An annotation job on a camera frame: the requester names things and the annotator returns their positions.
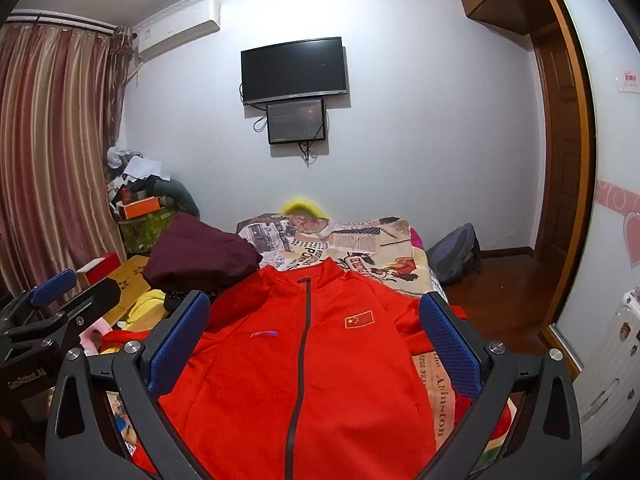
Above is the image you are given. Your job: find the yellow foam tube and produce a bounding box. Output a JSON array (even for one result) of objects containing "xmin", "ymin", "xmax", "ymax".
[{"xmin": 280, "ymin": 199, "xmax": 330, "ymax": 220}]

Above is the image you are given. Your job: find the striped red curtain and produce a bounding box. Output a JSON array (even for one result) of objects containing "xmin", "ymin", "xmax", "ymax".
[{"xmin": 0, "ymin": 22, "xmax": 136, "ymax": 301}]

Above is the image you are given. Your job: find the yellow cloth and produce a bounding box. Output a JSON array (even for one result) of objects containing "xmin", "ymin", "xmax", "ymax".
[{"xmin": 122, "ymin": 287, "xmax": 173, "ymax": 333}]

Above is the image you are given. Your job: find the grey cushion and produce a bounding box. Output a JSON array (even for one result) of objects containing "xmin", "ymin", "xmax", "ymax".
[{"xmin": 152, "ymin": 180, "xmax": 201, "ymax": 221}]

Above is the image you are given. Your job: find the orange box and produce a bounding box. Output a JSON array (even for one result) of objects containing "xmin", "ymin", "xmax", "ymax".
[{"xmin": 117, "ymin": 197, "xmax": 166, "ymax": 220}]

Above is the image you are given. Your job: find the printed blanket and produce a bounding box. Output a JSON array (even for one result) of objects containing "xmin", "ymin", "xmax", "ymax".
[{"xmin": 107, "ymin": 212, "xmax": 516, "ymax": 476}]

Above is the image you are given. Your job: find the maroon folded garment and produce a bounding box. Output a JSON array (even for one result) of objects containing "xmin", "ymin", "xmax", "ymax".
[{"xmin": 142, "ymin": 211, "xmax": 264, "ymax": 293}]

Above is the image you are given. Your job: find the black folded garment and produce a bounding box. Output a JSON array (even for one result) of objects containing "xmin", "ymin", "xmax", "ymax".
[{"xmin": 162, "ymin": 287, "xmax": 216, "ymax": 312}]

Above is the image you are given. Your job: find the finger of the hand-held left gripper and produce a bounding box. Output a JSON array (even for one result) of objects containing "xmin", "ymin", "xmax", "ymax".
[
  {"xmin": 0, "ymin": 269, "xmax": 77, "ymax": 333},
  {"xmin": 0, "ymin": 277, "xmax": 123, "ymax": 362}
]

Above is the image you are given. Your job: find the small black wall monitor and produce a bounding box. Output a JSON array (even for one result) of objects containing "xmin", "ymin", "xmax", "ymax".
[{"xmin": 266, "ymin": 98, "xmax": 327, "ymax": 145}]

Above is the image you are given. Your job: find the white sliding wardrobe door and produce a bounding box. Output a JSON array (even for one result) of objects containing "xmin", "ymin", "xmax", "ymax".
[{"xmin": 537, "ymin": 0, "xmax": 640, "ymax": 376}]

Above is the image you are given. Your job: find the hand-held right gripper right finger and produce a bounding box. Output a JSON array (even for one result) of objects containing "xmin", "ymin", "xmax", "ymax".
[{"xmin": 417, "ymin": 290, "xmax": 583, "ymax": 480}]

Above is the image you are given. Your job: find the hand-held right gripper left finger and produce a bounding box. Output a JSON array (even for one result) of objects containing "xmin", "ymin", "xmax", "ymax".
[{"xmin": 45, "ymin": 290, "xmax": 221, "ymax": 480}]

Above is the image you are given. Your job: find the curtain rod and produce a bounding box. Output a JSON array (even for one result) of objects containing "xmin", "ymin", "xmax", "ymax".
[{"xmin": 5, "ymin": 10, "xmax": 136, "ymax": 37}]

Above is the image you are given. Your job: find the red zip jacket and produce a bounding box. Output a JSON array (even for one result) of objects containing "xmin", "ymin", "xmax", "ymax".
[{"xmin": 102, "ymin": 255, "xmax": 513, "ymax": 480}]

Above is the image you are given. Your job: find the white crumpled cloth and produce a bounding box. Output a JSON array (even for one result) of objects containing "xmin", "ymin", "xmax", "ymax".
[{"xmin": 106, "ymin": 147, "xmax": 173, "ymax": 196}]

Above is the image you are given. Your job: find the grey backpack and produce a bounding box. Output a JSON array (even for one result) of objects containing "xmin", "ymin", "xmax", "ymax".
[{"xmin": 425, "ymin": 223, "xmax": 482, "ymax": 286}]

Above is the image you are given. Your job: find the black wall television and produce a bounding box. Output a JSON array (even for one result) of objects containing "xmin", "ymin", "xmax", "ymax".
[{"xmin": 240, "ymin": 36, "xmax": 348, "ymax": 107}]

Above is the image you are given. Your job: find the pink cloth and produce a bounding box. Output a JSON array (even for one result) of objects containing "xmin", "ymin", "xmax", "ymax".
[{"xmin": 82, "ymin": 325, "xmax": 108, "ymax": 356}]

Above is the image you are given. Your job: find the white air conditioner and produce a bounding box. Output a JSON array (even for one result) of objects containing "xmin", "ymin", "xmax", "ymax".
[{"xmin": 134, "ymin": 0, "xmax": 222, "ymax": 61}]

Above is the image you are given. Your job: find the red and white box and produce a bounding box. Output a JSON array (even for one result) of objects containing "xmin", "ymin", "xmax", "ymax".
[{"xmin": 75, "ymin": 252, "xmax": 126, "ymax": 286}]

